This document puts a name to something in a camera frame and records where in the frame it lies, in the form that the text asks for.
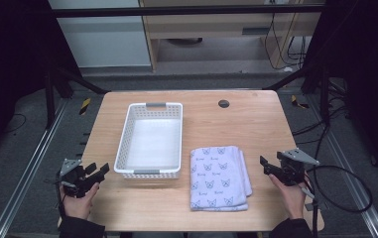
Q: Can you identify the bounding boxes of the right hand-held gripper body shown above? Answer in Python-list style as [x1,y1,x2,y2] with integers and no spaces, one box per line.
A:
[269,147,320,187]

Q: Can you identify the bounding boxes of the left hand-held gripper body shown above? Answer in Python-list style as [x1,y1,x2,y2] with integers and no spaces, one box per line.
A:
[57,158,106,199]

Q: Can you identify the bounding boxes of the lavender printed towel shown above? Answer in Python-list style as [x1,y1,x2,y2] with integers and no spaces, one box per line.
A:
[189,145,254,212]

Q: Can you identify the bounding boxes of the white plastic basket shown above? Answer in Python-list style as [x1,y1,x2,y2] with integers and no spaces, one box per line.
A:
[113,101,185,180]

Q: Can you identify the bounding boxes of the person's left hand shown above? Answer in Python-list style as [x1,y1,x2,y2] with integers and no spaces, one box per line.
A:
[59,181,100,221]

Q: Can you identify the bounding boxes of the person's right hand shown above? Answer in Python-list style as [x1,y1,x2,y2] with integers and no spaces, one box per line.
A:
[268,174,310,220]

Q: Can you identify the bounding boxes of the yellow black floor tape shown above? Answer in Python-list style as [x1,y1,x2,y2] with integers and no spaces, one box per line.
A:
[290,94,311,110]
[78,97,92,116]

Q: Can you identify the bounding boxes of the black metal stand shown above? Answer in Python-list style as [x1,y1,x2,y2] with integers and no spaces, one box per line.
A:
[41,54,111,131]
[262,60,332,126]

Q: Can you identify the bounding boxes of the white cabinet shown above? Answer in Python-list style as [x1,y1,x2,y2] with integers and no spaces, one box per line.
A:
[47,0,153,69]

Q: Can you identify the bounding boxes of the dark curtain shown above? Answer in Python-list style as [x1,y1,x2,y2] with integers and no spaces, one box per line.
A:
[304,0,378,184]
[0,0,82,167]

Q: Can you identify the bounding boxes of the light wooden desk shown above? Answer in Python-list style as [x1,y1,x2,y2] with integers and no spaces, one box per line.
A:
[138,0,327,72]

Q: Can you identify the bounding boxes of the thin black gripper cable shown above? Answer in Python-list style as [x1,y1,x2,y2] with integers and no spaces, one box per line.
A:
[55,170,66,219]

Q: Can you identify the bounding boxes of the metal floor rail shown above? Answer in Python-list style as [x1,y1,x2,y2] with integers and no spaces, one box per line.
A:
[0,98,69,238]
[309,95,378,238]

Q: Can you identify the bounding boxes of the black floor cables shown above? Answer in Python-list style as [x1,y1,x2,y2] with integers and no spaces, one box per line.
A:
[291,77,351,160]

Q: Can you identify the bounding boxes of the black looped gripper cable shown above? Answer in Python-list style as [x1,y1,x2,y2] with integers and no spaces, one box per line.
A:
[304,164,374,238]

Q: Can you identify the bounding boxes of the thin black floor cable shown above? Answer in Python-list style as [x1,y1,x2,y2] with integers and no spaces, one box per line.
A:
[3,113,28,134]

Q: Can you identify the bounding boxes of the black cables under desk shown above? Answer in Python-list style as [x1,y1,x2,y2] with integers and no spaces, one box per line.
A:
[263,12,311,71]

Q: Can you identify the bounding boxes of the black horizontal frame bar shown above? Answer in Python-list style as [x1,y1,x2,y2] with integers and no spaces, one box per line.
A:
[48,4,325,19]

